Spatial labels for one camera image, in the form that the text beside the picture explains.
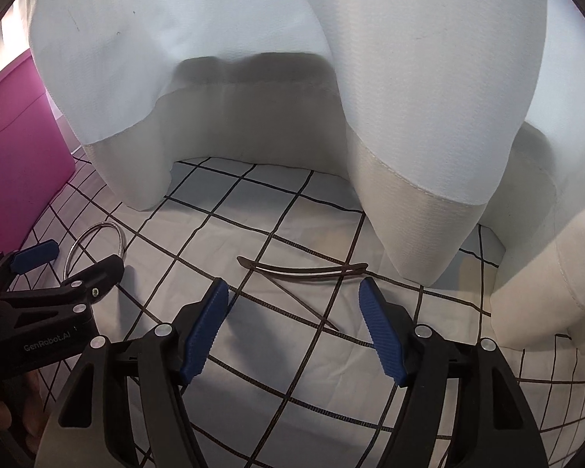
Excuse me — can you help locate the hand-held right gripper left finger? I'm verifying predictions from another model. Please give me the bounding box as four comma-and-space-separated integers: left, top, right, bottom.
34, 277, 231, 468

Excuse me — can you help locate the brown triangular snap clip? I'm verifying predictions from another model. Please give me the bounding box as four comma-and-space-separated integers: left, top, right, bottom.
236, 255, 370, 332

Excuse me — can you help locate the person's left hand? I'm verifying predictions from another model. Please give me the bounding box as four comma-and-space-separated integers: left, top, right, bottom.
0, 368, 54, 454

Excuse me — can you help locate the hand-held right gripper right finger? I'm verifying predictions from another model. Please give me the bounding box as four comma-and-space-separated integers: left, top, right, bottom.
359, 277, 549, 468

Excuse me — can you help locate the white curtain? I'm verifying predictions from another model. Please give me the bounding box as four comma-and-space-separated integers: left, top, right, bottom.
0, 0, 585, 347

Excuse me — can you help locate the pink plastic tub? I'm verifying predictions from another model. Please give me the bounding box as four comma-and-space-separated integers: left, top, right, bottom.
0, 48, 77, 266

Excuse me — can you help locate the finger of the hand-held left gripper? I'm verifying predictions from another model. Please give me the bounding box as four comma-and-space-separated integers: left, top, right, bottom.
0, 253, 125, 314
0, 239, 60, 284

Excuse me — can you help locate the large silver bangle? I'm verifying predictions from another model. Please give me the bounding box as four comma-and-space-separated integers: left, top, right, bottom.
63, 223, 126, 284

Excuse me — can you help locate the white checked bedsheet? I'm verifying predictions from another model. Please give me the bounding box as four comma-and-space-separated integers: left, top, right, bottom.
16, 156, 585, 468

